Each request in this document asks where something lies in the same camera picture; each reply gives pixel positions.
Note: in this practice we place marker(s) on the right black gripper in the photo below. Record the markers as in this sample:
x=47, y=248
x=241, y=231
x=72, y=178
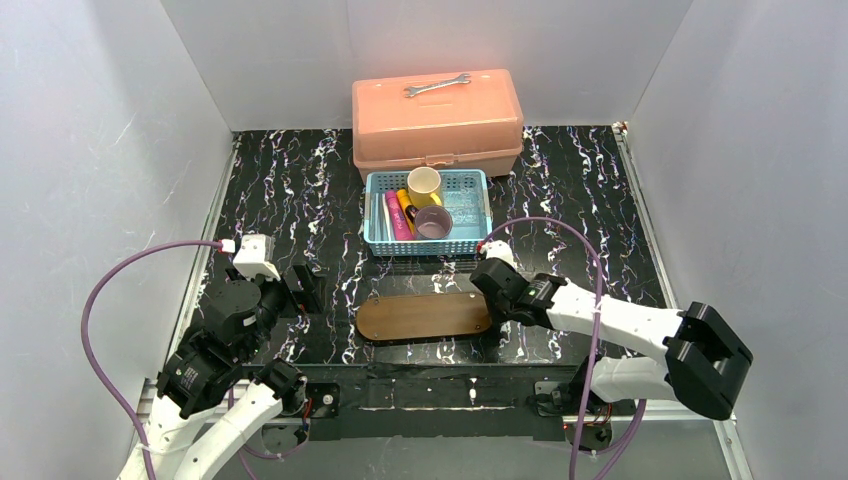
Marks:
x=494, y=285

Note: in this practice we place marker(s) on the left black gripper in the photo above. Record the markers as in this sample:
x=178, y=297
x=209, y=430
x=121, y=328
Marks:
x=299, y=287

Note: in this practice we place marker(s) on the purple ceramic mug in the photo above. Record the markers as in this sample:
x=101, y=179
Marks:
x=431, y=222

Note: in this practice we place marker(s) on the yellow ceramic mug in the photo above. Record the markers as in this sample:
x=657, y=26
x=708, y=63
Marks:
x=424, y=187

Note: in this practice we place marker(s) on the yellow toothpaste tube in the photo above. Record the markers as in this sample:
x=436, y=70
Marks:
x=406, y=207

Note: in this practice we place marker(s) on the clear textured glass cup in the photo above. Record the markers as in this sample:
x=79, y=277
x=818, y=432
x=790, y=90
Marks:
x=464, y=206

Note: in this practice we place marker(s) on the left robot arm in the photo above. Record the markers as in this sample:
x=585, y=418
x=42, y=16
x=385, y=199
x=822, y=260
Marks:
x=207, y=405

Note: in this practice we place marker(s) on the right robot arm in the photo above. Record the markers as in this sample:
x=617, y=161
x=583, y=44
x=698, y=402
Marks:
x=691, y=356

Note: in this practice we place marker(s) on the brown wooden oval tray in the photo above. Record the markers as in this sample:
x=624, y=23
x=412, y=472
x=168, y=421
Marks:
x=414, y=317

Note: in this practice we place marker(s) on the pink toothpaste tube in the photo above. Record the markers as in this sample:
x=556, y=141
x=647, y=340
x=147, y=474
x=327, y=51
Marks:
x=397, y=217

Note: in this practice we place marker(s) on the grey toothbrush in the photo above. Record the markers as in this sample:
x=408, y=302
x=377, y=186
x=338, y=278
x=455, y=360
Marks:
x=378, y=227

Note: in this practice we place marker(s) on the white toothbrush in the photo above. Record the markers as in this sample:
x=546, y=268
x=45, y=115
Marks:
x=387, y=218

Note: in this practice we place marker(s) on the light blue plastic basket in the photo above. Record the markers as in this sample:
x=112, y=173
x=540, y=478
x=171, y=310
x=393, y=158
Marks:
x=462, y=240

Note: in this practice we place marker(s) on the salmon plastic toolbox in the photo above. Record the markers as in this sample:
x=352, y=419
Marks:
x=472, y=126

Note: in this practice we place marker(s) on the silver open-end wrench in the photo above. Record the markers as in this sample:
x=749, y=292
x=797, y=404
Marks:
x=461, y=79

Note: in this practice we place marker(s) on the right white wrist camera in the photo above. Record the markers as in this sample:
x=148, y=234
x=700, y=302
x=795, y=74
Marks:
x=500, y=250

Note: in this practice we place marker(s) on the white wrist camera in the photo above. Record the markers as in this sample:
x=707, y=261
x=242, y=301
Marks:
x=254, y=257
x=500, y=250

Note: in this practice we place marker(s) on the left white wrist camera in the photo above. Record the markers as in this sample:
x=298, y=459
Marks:
x=254, y=257

